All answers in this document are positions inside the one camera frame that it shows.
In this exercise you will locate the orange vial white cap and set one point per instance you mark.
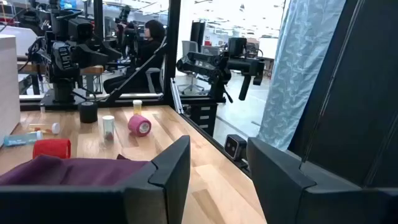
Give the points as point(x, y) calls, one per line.
point(46, 128)

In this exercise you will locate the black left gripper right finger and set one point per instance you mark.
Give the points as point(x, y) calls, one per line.
point(311, 202)

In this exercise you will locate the black table-level camera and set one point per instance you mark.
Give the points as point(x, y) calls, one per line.
point(234, 147)

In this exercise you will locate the grey office chair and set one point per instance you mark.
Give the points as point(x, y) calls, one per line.
point(189, 46)

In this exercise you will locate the black background robot arm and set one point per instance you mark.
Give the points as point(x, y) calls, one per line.
point(217, 67)

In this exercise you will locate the black wall panel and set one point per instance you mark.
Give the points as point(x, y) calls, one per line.
point(357, 93)

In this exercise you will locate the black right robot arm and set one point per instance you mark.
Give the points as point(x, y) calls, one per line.
point(63, 62)

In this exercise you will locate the silver aluminium bracket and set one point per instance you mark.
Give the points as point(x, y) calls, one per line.
point(176, 96)

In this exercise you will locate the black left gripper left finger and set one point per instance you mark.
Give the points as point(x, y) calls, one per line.
point(93, 205)

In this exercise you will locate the amber pill bottle white cap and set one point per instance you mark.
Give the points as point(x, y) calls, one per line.
point(137, 108)

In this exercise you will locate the black drawer unit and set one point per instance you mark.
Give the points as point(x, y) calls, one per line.
point(203, 119)

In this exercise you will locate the person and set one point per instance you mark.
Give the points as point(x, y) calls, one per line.
point(149, 49)

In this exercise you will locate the dark purple cloth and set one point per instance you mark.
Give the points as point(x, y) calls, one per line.
point(62, 171)

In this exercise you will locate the wooden workbench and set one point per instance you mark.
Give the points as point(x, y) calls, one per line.
point(93, 70)

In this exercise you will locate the black bandage roll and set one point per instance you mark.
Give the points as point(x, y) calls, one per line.
point(88, 112)

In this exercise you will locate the clear pill bottle white cap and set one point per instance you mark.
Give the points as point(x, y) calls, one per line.
point(108, 124)

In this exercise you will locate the pink bandage roll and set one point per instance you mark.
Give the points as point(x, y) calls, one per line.
point(136, 124)

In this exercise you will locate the red bandage roll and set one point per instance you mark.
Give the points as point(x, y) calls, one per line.
point(51, 148)

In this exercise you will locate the light blue patterned curtain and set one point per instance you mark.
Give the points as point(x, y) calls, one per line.
point(295, 77)

